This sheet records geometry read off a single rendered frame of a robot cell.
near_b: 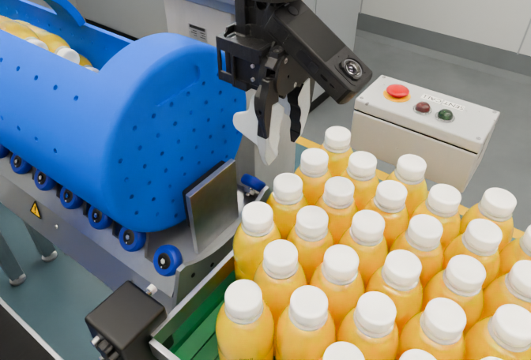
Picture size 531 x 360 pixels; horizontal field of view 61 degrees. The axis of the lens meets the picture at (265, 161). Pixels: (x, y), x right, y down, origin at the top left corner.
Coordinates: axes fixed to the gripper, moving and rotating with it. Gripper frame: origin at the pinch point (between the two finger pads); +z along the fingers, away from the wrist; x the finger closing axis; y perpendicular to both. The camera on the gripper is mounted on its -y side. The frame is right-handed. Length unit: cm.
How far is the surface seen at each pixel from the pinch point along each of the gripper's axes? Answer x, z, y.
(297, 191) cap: -0.1, 6.6, -2.0
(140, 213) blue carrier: 12.6, 10.8, 15.1
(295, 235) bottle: 4.5, 9.0, -4.9
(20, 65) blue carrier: 12.1, -5.1, 35.2
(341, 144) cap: -12.9, 7.1, -1.6
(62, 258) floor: -7, 115, 111
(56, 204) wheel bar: 13.8, 21.9, 38.2
